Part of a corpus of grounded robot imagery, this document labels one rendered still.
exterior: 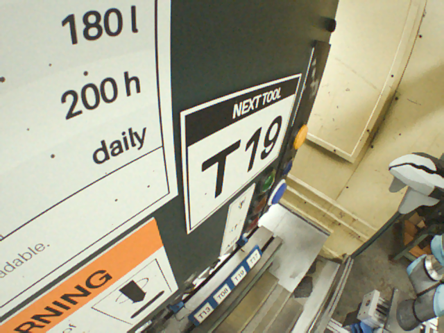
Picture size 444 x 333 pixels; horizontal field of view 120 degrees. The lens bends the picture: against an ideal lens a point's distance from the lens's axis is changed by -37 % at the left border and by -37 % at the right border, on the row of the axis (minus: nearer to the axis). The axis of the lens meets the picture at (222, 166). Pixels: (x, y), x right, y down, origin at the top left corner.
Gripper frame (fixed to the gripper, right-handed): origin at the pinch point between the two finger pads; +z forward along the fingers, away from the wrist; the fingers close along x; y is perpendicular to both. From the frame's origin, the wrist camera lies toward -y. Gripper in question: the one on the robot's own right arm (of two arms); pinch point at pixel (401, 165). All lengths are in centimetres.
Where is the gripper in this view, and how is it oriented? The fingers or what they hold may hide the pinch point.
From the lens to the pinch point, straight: 26.0
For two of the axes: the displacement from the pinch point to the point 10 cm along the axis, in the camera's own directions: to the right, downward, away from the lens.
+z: -9.8, -1.9, 0.9
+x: 1.9, -6.3, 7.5
